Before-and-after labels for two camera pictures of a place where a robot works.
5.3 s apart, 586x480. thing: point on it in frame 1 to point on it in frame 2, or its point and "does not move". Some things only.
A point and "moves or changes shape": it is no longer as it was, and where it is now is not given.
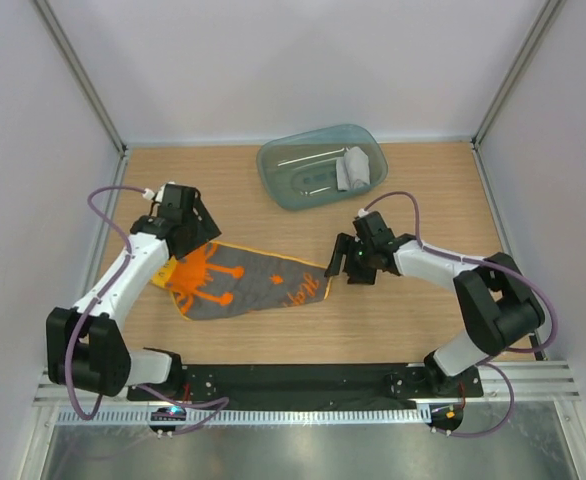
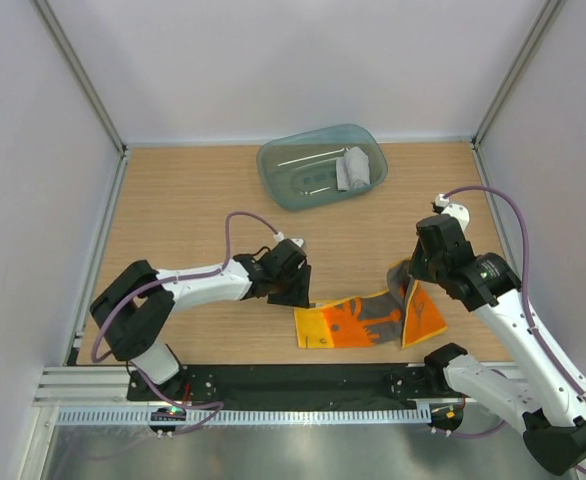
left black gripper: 206,230 to 299,295
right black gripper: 343,246 to 415,268
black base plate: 300,384 does not move
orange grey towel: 220,279 moves or changes shape
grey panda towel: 352,169 does not move
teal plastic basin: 300,168 does not move
